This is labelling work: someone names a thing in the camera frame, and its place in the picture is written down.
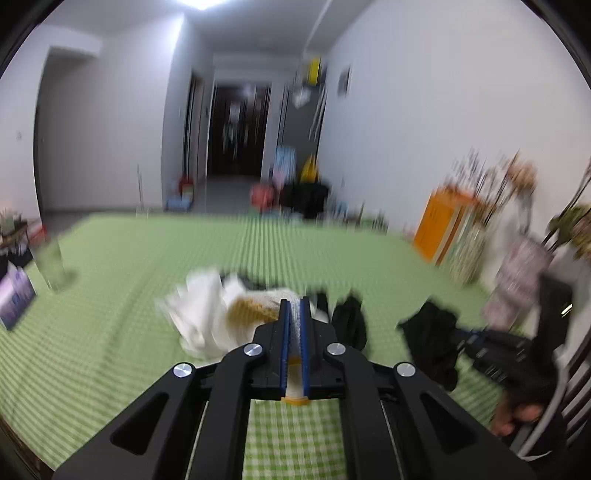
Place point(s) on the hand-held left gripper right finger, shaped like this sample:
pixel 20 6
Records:
pixel 304 350

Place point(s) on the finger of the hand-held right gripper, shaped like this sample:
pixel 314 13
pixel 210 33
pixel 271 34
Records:
pixel 487 364
pixel 475 337

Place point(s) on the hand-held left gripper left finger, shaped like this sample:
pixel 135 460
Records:
pixel 285 350

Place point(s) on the yellow white waffle towel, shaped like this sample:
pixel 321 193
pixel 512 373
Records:
pixel 251 309

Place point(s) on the black grey cloth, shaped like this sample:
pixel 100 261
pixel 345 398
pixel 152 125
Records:
pixel 249 282

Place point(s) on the white cloth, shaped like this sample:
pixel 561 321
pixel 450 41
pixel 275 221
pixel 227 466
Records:
pixel 198 314

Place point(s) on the person's right hand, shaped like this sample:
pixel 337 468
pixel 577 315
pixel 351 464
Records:
pixel 512 415

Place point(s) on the brown slatted chair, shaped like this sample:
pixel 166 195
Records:
pixel 577 378

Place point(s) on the black sock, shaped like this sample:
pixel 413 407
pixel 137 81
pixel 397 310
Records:
pixel 349 323

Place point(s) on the pink printed bag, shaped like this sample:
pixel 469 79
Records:
pixel 517 277

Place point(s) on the floral printed box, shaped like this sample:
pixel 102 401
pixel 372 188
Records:
pixel 466 254

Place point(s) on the orange box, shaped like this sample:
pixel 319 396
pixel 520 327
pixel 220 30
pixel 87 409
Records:
pixel 438 224

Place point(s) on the potted plant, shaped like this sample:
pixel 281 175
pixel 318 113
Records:
pixel 570 221

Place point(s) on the black bag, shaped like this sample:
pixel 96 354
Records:
pixel 305 199

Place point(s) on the red plastic bag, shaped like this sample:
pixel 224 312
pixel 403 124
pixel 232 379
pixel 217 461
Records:
pixel 261 196

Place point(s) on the dried flower bouquet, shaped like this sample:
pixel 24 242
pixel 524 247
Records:
pixel 498 177

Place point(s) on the green checked tablecloth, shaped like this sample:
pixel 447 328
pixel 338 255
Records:
pixel 115 332

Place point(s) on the yellow bag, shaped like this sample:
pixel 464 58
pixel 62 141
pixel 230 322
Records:
pixel 310 170

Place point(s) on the blue basin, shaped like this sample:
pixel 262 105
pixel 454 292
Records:
pixel 180 203

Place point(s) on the red bin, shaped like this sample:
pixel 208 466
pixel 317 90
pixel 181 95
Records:
pixel 186 183

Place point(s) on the white pole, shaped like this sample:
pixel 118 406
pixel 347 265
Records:
pixel 140 189

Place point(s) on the grey refrigerator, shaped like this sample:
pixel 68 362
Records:
pixel 295 129

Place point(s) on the dark brown door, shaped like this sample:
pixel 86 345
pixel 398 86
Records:
pixel 238 129

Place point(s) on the hanging white umbrellas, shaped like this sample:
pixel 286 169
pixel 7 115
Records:
pixel 317 115

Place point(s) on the glass cup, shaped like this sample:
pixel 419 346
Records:
pixel 54 265

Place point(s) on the paper sheet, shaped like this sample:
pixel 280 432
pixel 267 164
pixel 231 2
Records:
pixel 301 98

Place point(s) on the purple tissue box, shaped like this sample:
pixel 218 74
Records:
pixel 16 297

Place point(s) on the yellow box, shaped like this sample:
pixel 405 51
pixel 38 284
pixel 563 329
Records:
pixel 314 71

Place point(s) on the ceiling light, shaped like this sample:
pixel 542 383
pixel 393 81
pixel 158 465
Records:
pixel 201 3

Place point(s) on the white framed wall panel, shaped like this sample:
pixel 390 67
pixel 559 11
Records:
pixel 344 82

